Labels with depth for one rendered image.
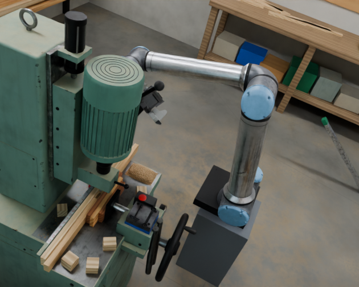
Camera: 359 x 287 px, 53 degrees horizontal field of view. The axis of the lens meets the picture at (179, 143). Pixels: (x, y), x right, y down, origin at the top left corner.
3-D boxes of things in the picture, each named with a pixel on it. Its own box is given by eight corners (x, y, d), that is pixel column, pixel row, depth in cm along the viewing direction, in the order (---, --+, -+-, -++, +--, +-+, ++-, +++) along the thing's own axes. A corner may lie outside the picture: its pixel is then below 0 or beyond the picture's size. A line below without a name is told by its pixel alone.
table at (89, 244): (115, 311, 120) (118, 303, 116) (36, 272, 123) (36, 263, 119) (178, 189, 165) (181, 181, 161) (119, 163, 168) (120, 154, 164)
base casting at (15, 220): (104, 287, 138) (106, 275, 132) (-22, 224, 145) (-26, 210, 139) (151, 205, 171) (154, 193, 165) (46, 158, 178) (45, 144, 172)
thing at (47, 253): (45, 267, 119) (45, 259, 116) (40, 264, 119) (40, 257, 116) (127, 158, 164) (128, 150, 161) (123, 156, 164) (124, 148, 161)
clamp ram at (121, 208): (121, 227, 136) (123, 213, 130) (103, 219, 137) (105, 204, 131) (131, 210, 143) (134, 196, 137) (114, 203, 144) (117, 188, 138)
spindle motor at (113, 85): (117, 172, 117) (129, 94, 97) (69, 151, 119) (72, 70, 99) (139, 141, 130) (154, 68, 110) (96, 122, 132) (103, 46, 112)
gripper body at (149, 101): (153, 85, 131) (148, 83, 143) (134, 99, 131) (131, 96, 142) (165, 102, 134) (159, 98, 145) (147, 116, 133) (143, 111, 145)
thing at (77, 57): (77, 78, 106) (78, 24, 95) (53, 69, 107) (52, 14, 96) (91, 67, 112) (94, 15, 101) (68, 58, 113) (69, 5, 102)
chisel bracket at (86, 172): (108, 196, 135) (110, 181, 130) (76, 181, 137) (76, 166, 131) (117, 183, 141) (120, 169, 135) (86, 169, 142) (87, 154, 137)
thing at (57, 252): (48, 272, 118) (48, 266, 115) (43, 270, 118) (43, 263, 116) (137, 150, 169) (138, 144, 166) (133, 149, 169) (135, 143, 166)
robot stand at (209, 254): (192, 230, 252) (215, 179, 216) (232, 250, 247) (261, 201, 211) (175, 264, 230) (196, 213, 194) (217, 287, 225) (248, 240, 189)
